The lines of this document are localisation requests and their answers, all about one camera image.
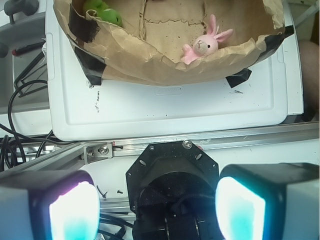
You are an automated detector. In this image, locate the white plastic bin lid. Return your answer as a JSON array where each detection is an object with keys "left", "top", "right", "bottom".
[{"left": 45, "top": 0, "right": 303, "bottom": 141}]

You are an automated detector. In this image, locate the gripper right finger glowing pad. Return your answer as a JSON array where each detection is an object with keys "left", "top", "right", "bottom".
[{"left": 215, "top": 162, "right": 320, "bottom": 240}]

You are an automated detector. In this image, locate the black cable bundle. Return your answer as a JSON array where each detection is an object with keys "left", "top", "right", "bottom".
[{"left": 0, "top": 49, "right": 55, "bottom": 172}]

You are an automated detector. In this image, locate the aluminium extrusion rail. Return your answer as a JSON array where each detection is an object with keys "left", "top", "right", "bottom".
[{"left": 5, "top": 121, "right": 320, "bottom": 175}]

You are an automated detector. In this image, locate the brown paper bag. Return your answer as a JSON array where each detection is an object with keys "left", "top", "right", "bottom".
[{"left": 53, "top": 0, "right": 294, "bottom": 86}]

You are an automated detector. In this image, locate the black octagonal mount plate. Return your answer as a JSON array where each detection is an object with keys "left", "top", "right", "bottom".
[{"left": 125, "top": 140, "right": 219, "bottom": 215}]

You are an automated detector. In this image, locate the pink plush bunny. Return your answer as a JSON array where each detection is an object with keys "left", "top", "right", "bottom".
[{"left": 181, "top": 14, "right": 234, "bottom": 65}]

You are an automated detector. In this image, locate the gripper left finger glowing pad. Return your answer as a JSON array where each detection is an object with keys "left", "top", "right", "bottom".
[{"left": 0, "top": 170, "right": 100, "bottom": 240}]

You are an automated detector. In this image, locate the green plush frog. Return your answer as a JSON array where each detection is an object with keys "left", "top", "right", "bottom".
[{"left": 82, "top": 0, "right": 123, "bottom": 27}]

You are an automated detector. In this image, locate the metal corner bracket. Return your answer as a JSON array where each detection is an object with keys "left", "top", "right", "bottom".
[{"left": 83, "top": 142, "right": 114, "bottom": 164}]

